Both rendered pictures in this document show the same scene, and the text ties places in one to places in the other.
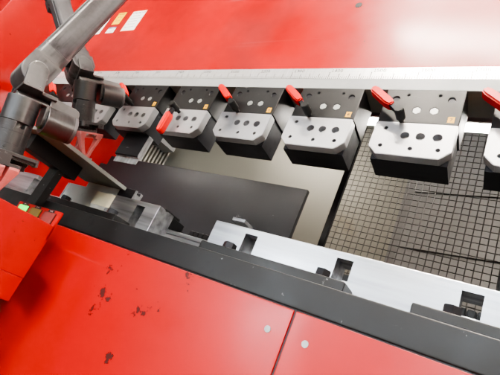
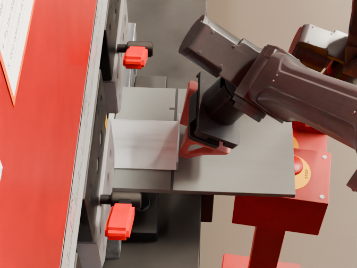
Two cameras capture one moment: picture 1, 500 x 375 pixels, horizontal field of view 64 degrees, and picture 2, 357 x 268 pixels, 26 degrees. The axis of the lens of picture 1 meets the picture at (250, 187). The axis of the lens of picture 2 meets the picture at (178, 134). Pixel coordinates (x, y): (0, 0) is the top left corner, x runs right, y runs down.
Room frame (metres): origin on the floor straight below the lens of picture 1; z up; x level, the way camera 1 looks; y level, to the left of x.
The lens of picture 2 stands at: (1.38, 0.96, 1.94)
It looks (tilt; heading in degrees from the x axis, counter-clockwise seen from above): 56 degrees down; 237
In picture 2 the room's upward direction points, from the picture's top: straight up
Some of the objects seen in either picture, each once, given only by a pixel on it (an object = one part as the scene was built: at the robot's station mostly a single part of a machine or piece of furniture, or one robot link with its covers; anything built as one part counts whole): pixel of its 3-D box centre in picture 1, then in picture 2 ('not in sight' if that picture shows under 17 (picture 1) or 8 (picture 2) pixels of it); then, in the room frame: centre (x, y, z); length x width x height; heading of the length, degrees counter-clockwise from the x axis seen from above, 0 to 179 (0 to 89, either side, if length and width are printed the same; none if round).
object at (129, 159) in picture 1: (132, 149); not in sight; (1.13, 0.36, 1.13); 0.10 x 0.02 x 0.10; 54
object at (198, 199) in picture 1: (170, 214); not in sight; (1.68, 0.26, 1.12); 1.13 x 0.02 x 0.44; 54
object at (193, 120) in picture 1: (195, 117); not in sight; (1.02, 0.22, 1.26); 0.15 x 0.09 x 0.17; 54
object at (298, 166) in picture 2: not in sight; (290, 168); (0.83, 0.48, 0.79); 0.04 x 0.04 x 0.04
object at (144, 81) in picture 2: (82, 213); (145, 153); (1.05, 0.37, 0.89); 0.30 x 0.05 x 0.03; 54
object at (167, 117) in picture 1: (168, 119); not in sight; (0.98, 0.28, 1.20); 0.04 x 0.02 x 0.10; 144
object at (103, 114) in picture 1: (106, 111); (62, 174); (1.25, 0.55, 1.26); 0.15 x 0.09 x 0.17; 54
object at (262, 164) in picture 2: (70, 158); (203, 139); (1.00, 0.45, 1.00); 0.26 x 0.18 x 0.01; 144
